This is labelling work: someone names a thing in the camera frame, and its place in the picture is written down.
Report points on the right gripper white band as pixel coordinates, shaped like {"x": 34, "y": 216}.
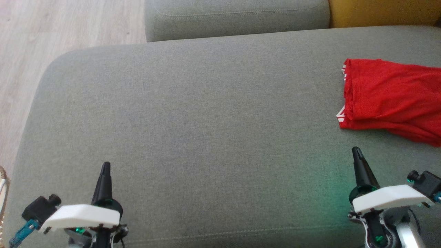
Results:
{"x": 389, "y": 198}

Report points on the large yellow sofa back cushion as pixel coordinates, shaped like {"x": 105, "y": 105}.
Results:
{"x": 382, "y": 12}

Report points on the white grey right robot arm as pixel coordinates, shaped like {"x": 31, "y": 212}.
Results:
{"x": 389, "y": 230}

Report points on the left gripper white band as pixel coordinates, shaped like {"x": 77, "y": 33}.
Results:
{"x": 79, "y": 217}

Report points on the cream perforated laundry basket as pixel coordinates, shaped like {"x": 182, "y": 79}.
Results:
{"x": 2, "y": 199}

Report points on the grey sofa seat cushion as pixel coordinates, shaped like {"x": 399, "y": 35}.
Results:
{"x": 237, "y": 19}

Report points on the red basketball jersey white sleeves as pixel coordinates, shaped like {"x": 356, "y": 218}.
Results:
{"x": 392, "y": 96}

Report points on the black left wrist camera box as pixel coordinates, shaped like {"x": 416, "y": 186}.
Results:
{"x": 39, "y": 208}

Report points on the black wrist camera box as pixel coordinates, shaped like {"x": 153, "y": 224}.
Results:
{"x": 427, "y": 184}
{"x": 39, "y": 208}

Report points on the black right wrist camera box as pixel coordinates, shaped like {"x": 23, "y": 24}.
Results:
{"x": 427, "y": 184}

